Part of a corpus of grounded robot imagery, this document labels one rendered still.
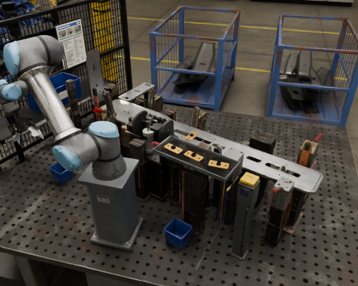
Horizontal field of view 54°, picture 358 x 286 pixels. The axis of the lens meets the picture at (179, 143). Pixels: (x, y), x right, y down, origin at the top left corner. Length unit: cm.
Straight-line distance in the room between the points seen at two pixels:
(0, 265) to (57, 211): 92
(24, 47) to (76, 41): 111
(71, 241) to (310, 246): 117
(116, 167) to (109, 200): 16
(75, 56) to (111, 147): 121
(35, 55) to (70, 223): 90
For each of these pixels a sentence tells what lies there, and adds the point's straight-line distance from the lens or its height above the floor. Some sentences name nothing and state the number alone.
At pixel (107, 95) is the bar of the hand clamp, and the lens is 202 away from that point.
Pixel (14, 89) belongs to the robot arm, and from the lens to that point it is 184.
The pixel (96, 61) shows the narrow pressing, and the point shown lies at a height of 127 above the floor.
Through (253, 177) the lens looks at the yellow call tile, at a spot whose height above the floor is 116.
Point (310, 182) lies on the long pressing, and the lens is 178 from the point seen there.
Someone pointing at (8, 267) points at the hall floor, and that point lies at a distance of 284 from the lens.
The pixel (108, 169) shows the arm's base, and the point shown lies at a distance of 153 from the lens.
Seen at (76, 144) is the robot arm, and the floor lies 132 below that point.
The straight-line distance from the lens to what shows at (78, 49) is 258.
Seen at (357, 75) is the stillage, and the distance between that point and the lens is 382.
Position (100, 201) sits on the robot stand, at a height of 99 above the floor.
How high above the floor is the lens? 209
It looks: 34 degrees down
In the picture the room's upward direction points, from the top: straight up
